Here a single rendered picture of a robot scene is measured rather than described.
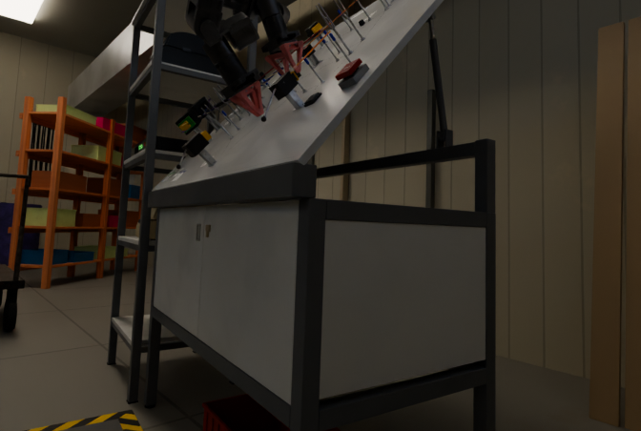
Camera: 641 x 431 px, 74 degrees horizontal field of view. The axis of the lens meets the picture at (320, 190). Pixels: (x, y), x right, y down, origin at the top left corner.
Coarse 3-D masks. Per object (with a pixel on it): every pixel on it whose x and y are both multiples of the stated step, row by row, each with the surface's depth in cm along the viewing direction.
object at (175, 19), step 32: (160, 0) 188; (160, 32) 188; (192, 32) 244; (160, 64) 187; (128, 96) 232; (160, 96) 238; (192, 96) 236; (224, 96) 233; (128, 128) 229; (128, 160) 217; (160, 160) 207; (128, 192) 228; (128, 320) 214; (128, 384) 176
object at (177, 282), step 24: (168, 216) 163; (192, 216) 139; (168, 240) 161; (192, 240) 137; (168, 264) 158; (192, 264) 136; (168, 288) 156; (192, 288) 134; (168, 312) 153; (192, 312) 132
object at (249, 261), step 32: (224, 224) 116; (256, 224) 100; (288, 224) 87; (224, 256) 114; (256, 256) 98; (288, 256) 86; (224, 288) 112; (256, 288) 97; (288, 288) 85; (224, 320) 110; (256, 320) 96; (288, 320) 84; (224, 352) 109; (256, 352) 95; (288, 352) 83; (288, 384) 82
